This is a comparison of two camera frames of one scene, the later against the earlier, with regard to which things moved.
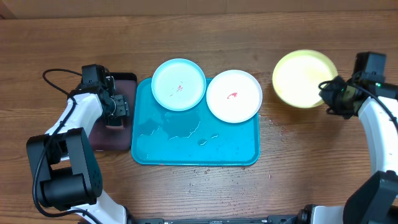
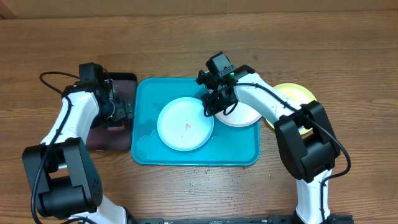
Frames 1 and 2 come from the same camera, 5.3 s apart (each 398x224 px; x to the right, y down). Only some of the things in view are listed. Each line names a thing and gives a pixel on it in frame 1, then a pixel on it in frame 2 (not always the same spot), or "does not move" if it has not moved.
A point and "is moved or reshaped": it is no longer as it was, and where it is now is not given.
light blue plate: (178, 84) -> (183, 126)
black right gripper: (326, 93) -> (211, 108)
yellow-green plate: (297, 75) is moved or reshaped
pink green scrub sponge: (115, 127) does not move
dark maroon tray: (102, 138) does not move
